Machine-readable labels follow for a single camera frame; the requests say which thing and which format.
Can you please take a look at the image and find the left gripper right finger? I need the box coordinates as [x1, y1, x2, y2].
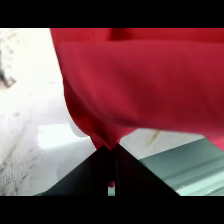
[114, 142, 181, 197]

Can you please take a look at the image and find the silver frame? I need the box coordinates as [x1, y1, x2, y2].
[139, 137, 224, 197]

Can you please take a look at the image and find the red garment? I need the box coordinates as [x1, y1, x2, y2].
[49, 27, 224, 153]

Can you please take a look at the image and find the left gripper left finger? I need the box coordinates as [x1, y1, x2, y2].
[37, 145, 117, 197]

